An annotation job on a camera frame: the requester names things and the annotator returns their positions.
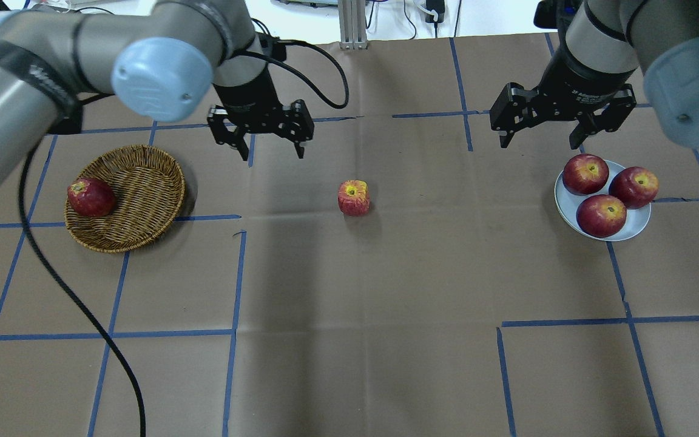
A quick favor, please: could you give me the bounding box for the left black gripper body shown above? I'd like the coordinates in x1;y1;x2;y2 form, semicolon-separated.
213;68;302;138

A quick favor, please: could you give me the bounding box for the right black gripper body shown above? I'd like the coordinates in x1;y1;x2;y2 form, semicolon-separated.
503;52;633;128

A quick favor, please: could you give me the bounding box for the red yellow apple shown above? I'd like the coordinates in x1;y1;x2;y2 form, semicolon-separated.
337;180;371;217

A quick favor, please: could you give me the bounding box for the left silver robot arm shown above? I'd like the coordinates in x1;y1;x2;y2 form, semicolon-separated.
0;1;314;185

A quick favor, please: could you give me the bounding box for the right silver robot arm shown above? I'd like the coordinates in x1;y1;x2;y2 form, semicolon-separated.
489;1;699;149

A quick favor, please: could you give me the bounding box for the red apple plate back left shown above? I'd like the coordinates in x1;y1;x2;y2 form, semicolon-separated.
561;153;610;195

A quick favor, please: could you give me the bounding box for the red apple plate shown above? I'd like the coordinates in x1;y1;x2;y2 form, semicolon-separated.
575;194;627;239
561;153;610;195
609;166;660;210

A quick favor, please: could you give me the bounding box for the red apple plate back right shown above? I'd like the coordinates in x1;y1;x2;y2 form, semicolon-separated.
609;166;660;210

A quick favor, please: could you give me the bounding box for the woven wicker basket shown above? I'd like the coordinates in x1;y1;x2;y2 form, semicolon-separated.
64;144;186;252

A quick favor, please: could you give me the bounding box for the light blue plate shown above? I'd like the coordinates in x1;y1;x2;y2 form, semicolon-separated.
553;160;652;242

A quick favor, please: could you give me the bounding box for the red apple plate front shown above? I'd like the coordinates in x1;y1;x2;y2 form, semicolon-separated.
575;194;627;239

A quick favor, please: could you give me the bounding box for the dark red apple in basket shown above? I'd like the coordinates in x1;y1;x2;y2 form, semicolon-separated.
67;178;117;217

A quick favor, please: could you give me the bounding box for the black power adapter box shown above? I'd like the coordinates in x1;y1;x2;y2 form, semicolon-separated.
421;0;446;23

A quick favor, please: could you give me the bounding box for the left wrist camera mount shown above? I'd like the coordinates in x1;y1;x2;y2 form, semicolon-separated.
256;32;288;62

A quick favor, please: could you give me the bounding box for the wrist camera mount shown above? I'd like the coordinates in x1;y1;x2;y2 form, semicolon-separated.
256;32;288;62
533;1;572;31

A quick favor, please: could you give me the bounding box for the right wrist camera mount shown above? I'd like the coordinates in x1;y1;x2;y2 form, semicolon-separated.
533;1;572;31

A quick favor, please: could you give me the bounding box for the aluminium frame post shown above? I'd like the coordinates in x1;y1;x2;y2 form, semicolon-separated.
337;0;368;50

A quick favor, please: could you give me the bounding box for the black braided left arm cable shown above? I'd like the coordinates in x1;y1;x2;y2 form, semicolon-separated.
17;39;350;437

